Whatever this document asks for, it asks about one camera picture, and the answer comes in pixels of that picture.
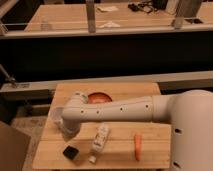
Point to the white paper on back table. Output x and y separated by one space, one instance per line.
110 24

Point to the white plastic cup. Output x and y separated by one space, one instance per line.
56 117

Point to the orange carrot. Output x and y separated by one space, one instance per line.
137 145

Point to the grey metal post left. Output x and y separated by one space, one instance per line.
90 9

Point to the metal clamp at left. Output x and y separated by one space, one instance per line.
12 80

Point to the dark grey eraser block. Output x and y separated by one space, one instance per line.
70 152

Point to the grey metal post right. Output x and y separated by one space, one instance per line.
180 12

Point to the grey metal post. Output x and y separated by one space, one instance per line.
180 12
90 9

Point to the clear glass on back table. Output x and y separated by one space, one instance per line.
45 26

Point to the black devices on back table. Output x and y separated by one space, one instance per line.
146 7

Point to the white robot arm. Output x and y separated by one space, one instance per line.
190 114

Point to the beige stick end effector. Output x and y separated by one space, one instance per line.
70 135

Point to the white lotion bottle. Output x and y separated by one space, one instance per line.
99 142

